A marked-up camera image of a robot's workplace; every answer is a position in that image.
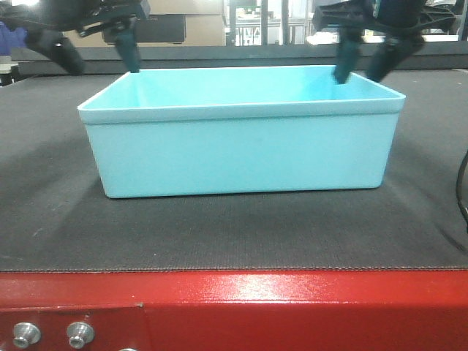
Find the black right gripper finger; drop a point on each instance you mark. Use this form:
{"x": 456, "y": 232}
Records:
{"x": 390, "y": 53}
{"x": 347, "y": 55}

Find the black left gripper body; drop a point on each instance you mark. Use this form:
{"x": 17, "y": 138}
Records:
{"x": 84, "y": 17}

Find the light blue plastic bin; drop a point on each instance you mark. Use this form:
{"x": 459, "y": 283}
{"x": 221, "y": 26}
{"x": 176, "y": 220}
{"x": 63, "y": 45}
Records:
{"x": 172, "y": 132}

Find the red conveyor frame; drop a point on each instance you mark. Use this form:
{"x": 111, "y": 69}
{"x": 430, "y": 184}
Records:
{"x": 241, "y": 310}

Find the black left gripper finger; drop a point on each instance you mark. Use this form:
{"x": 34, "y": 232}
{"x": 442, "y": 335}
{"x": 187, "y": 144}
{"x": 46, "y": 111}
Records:
{"x": 126, "y": 46}
{"x": 56, "y": 47}

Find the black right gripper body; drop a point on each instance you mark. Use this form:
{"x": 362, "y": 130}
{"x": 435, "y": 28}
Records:
{"x": 390, "y": 17}

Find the silver bolt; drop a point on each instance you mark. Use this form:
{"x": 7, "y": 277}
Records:
{"x": 80, "y": 334}
{"x": 25, "y": 334}

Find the silver bolt left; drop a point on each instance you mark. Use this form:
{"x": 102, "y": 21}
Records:
{"x": 25, "y": 334}

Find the silver bolt right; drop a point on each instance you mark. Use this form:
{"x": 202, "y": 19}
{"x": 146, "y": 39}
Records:
{"x": 80, "y": 334}

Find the black conveyor belt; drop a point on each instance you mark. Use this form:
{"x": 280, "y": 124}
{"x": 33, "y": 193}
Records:
{"x": 55, "y": 216}

